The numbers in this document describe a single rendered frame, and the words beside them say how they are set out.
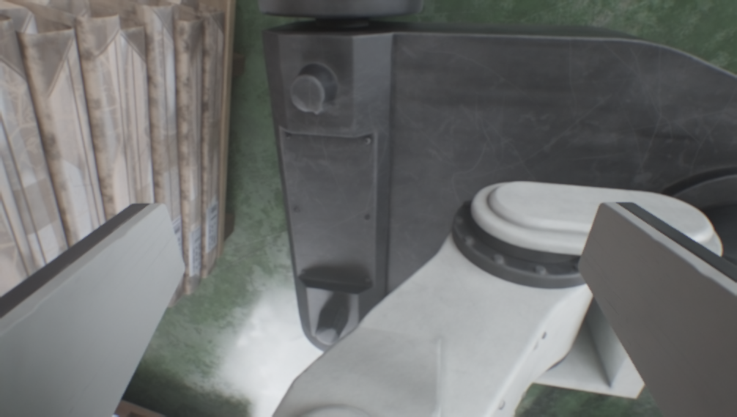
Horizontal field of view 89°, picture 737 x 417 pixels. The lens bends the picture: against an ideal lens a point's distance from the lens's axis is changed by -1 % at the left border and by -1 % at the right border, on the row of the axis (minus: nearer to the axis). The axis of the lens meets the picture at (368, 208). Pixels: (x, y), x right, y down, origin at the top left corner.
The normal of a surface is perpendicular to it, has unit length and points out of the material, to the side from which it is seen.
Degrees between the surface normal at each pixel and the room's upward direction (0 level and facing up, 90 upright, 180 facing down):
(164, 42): 90
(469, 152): 0
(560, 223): 45
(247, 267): 0
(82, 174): 90
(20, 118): 90
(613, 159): 0
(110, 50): 90
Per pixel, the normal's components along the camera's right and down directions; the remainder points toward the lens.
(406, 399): 0.08, -0.99
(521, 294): 0.00, -0.86
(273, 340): -0.19, 0.50
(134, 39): 0.95, 0.32
